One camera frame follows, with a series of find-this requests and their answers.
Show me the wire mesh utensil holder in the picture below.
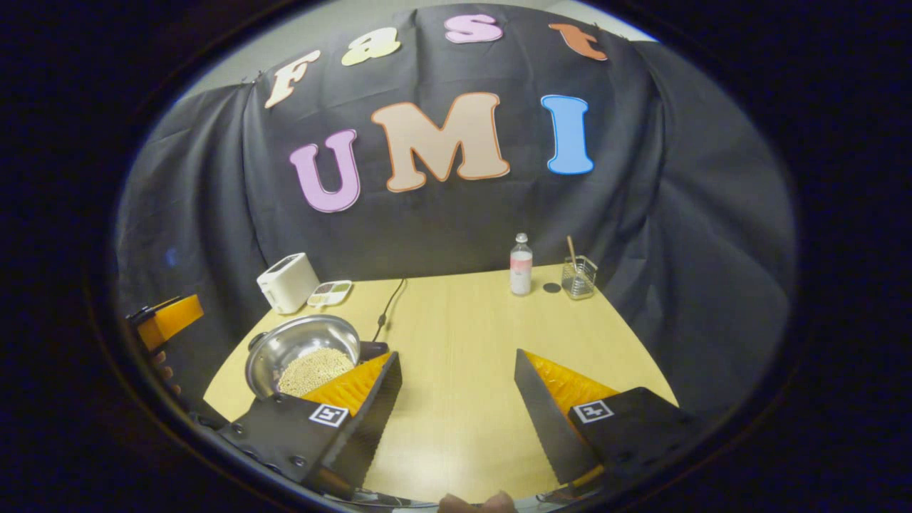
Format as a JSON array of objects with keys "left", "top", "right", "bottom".
[{"left": 561, "top": 255, "right": 598, "bottom": 300}]

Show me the stainless steel pot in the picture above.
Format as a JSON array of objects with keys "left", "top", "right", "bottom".
[{"left": 244, "top": 313, "right": 390, "bottom": 401}]

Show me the black power cable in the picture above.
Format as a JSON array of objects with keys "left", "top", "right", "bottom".
[{"left": 372, "top": 278, "right": 407, "bottom": 343}]

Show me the pile of yellow soybeans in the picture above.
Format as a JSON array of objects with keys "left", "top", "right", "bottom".
[{"left": 276, "top": 347, "right": 356, "bottom": 398}]

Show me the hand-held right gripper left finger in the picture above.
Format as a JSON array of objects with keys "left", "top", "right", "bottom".
[{"left": 216, "top": 350, "right": 403, "bottom": 501}]

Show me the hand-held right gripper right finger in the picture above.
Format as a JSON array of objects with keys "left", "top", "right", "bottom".
[{"left": 514, "top": 348, "right": 708, "bottom": 499}]

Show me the white divided snack dish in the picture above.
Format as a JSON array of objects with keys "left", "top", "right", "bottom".
[{"left": 306, "top": 280, "right": 353, "bottom": 309}]

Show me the white toaster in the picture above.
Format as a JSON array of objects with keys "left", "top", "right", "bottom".
[{"left": 256, "top": 252, "right": 321, "bottom": 316}]

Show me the clear bottle with pink label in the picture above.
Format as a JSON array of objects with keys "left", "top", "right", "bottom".
[{"left": 509, "top": 232, "right": 534, "bottom": 296}]

